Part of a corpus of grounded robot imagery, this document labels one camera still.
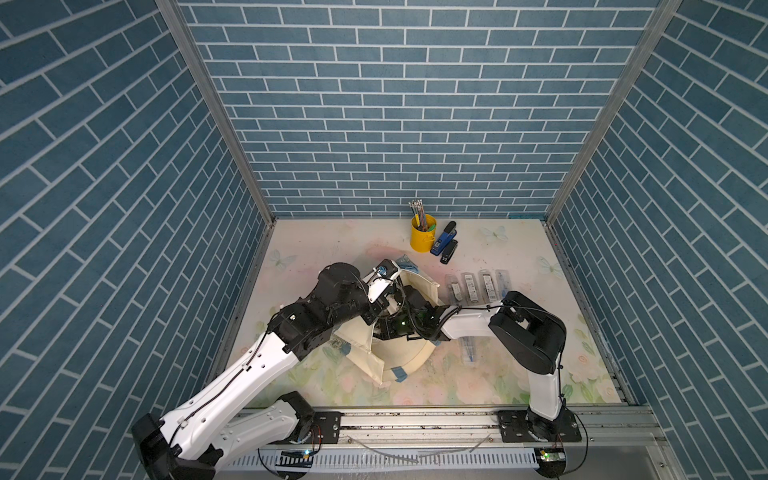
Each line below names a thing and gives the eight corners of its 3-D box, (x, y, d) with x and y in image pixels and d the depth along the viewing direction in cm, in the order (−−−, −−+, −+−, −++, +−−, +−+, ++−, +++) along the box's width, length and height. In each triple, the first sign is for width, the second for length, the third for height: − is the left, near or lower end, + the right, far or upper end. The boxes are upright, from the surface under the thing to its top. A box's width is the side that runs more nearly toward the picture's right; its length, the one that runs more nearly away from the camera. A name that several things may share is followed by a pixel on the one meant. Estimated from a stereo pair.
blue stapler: (427, 251, 112) (428, 242, 108) (447, 228, 120) (449, 218, 116) (437, 257, 111) (439, 247, 106) (457, 233, 119) (459, 223, 114)
